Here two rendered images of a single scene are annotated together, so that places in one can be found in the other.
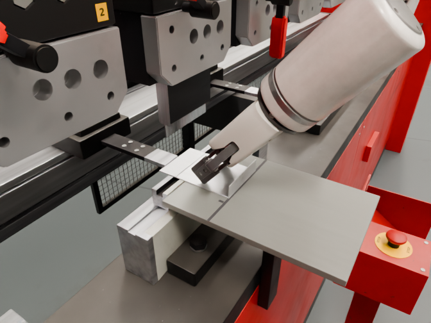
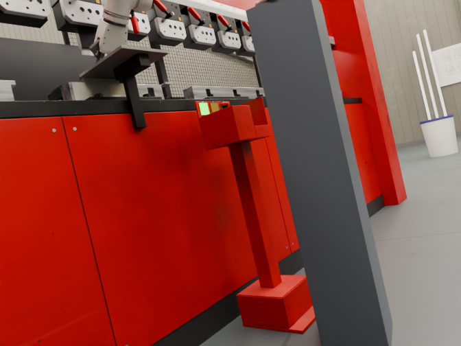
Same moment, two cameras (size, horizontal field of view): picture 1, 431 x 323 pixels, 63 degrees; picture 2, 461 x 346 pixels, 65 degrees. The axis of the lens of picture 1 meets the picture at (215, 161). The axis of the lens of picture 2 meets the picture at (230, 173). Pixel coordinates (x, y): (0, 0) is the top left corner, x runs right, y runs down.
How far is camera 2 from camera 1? 1.18 m
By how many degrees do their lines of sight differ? 33
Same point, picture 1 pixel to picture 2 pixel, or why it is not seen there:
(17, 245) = not seen: hidden behind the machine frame
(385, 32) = not seen: outside the picture
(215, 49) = (96, 18)
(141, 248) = (68, 90)
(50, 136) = (20, 9)
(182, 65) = (77, 16)
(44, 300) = not seen: hidden behind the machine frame
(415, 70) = (374, 131)
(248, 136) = (100, 30)
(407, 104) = (382, 160)
